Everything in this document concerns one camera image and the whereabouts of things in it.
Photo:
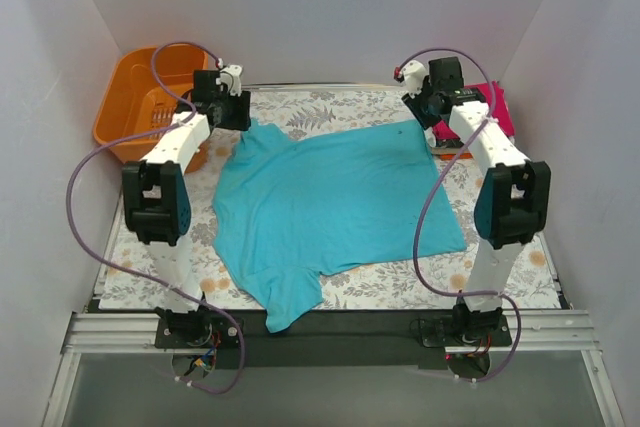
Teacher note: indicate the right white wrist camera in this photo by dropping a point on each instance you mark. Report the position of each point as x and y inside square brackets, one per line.
[412, 75]

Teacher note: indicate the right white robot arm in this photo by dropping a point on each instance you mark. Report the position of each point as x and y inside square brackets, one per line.
[511, 207]

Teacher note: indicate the aluminium frame rail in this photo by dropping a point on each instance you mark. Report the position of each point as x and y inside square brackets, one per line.
[120, 332]

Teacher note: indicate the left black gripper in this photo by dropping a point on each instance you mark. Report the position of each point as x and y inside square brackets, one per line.
[236, 110]

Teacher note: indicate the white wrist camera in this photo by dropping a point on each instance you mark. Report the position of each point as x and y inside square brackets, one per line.
[229, 79]
[412, 75]

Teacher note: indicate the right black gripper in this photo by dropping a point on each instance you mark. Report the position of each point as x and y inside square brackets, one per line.
[417, 108]

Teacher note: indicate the orange plastic basket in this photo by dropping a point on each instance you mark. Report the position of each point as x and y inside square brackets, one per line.
[134, 102]

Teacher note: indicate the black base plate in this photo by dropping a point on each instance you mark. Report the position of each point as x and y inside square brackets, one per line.
[425, 347]

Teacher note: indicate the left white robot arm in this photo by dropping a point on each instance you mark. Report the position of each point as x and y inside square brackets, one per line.
[157, 206]

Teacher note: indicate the teal t-shirt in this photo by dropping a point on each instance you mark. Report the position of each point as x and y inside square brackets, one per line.
[291, 212]

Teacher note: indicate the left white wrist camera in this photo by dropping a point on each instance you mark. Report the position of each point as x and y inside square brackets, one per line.
[229, 79]

